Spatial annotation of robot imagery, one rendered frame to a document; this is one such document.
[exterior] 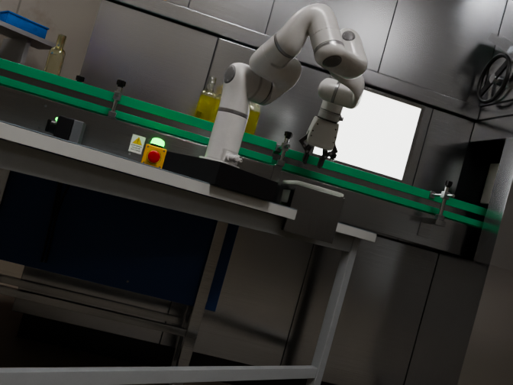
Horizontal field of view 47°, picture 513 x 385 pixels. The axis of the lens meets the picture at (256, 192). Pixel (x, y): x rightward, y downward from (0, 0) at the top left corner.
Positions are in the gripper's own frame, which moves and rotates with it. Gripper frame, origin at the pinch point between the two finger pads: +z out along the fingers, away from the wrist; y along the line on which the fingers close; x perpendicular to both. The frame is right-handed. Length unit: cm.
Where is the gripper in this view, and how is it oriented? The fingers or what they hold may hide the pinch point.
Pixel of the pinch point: (313, 160)
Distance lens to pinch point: 209.9
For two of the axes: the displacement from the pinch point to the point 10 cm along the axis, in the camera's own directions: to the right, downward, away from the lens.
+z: -3.1, 9.2, 2.3
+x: 1.1, 2.7, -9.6
